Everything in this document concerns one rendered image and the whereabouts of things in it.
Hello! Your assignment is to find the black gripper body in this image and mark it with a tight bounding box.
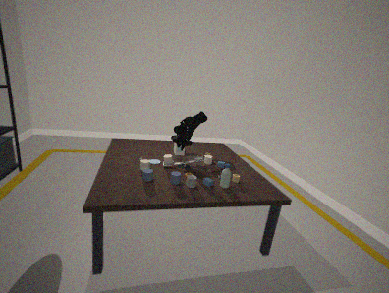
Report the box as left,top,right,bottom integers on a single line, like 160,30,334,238
179,132,193,146

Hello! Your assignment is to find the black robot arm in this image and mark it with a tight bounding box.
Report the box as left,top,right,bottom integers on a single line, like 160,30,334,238
172,111,207,143

